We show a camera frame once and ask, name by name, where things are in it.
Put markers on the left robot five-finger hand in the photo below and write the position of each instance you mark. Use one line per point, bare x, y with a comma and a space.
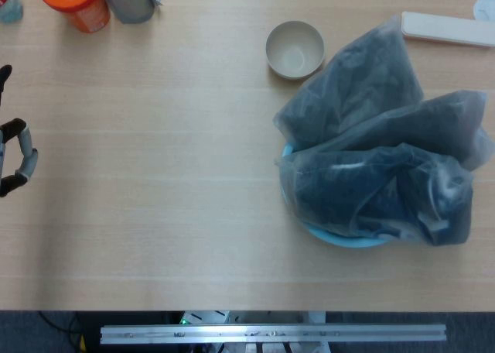
23, 167

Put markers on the bagged dark grey clothes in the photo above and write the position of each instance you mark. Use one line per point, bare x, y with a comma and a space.
356, 78

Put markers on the bagged dark navy garment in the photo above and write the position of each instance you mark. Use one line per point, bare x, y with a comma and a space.
367, 202

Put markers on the bagged dark grey garment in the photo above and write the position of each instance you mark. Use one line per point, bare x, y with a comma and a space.
437, 124

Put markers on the light blue plastic bowl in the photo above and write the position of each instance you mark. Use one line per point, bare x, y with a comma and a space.
348, 242

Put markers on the clear bottle red label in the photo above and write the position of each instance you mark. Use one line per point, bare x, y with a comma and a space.
9, 6

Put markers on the orange lidded canister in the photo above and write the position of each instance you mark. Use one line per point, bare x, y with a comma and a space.
83, 8

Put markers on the grey soft pouch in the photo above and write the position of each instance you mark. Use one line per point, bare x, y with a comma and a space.
127, 4

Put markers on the beige round bowl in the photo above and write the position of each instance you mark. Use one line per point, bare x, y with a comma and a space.
294, 51

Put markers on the long white pencil case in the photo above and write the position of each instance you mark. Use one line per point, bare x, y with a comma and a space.
444, 29

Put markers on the white round table grommet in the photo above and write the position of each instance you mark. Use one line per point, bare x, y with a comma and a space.
485, 8

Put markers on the aluminium profile rail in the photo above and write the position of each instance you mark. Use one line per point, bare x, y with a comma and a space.
270, 333

